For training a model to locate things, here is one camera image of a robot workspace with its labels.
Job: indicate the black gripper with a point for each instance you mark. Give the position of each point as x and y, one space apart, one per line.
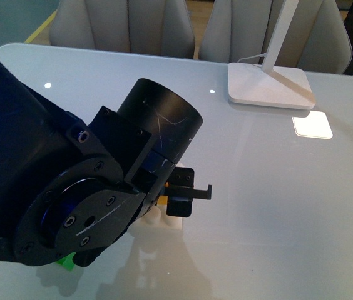
180 192

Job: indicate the yellow two-stud block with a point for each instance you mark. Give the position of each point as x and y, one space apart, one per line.
162 200

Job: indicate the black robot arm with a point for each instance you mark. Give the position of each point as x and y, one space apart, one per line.
68 188

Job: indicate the green two-stud block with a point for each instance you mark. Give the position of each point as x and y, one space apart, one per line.
67 262

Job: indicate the white desk lamp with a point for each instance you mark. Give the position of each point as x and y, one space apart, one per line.
268 84

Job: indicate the beige chair left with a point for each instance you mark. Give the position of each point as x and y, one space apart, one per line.
160 28

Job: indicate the beige chair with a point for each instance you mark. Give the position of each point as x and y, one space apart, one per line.
316 40
160 28

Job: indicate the beige chair right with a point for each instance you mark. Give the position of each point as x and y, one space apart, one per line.
316 40

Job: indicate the white studded base plate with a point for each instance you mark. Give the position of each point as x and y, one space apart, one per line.
157 217

